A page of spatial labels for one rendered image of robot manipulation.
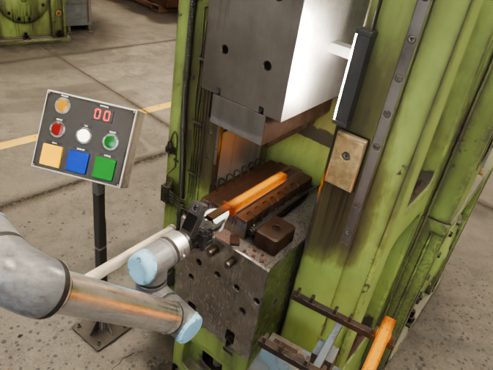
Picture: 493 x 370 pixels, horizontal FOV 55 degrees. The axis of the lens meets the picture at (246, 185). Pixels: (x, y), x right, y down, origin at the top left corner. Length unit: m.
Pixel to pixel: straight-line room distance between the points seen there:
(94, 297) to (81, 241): 1.96
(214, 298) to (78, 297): 0.82
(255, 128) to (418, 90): 0.45
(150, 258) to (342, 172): 0.60
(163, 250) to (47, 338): 1.26
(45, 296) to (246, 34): 0.83
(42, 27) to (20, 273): 5.44
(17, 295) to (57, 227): 2.18
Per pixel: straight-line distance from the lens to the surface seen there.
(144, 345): 2.43
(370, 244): 1.52
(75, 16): 6.72
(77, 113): 1.78
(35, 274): 0.93
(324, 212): 1.53
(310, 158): 1.91
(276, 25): 1.28
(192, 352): 2.15
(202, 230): 1.44
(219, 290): 1.70
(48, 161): 1.81
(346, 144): 1.39
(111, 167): 1.71
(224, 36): 1.39
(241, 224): 1.56
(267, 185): 1.70
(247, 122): 1.40
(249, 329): 1.71
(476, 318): 3.13
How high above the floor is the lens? 1.91
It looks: 32 degrees down
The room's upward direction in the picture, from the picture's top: 10 degrees clockwise
